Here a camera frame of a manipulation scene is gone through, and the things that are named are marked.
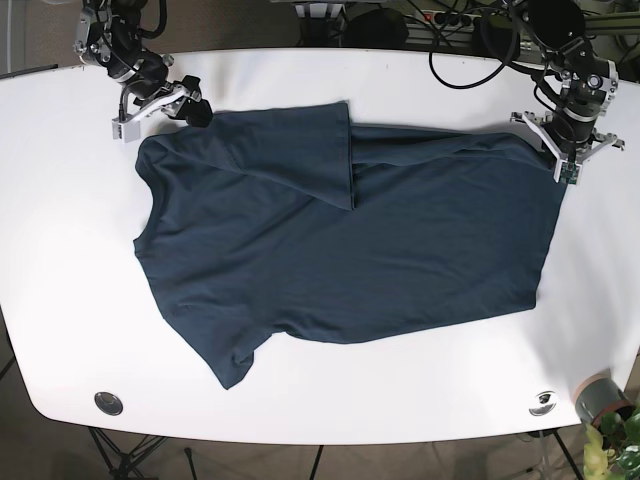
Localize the right silver table grommet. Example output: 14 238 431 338
528 391 558 417

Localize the silver table grommet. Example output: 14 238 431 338
94 392 124 416
528 391 558 417

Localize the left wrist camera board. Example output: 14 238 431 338
553 160 582 185

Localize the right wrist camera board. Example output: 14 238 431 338
111 118 141 143

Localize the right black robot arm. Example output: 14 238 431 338
73 1 213 139

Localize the grey plant pot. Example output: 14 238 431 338
572 373 635 428

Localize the left silver table grommet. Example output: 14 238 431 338
94 392 124 416

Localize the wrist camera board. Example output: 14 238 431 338
553 160 582 185
111 118 141 143

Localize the green potted plant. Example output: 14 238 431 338
583 406 639 480

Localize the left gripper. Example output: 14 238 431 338
510 111 626 168

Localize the black table leg frame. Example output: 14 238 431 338
88 427 168 480

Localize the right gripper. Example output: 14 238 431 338
118 59 213 128

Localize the dark blue T-shirt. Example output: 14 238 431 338
134 102 565 389

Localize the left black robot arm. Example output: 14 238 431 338
428 1 625 184

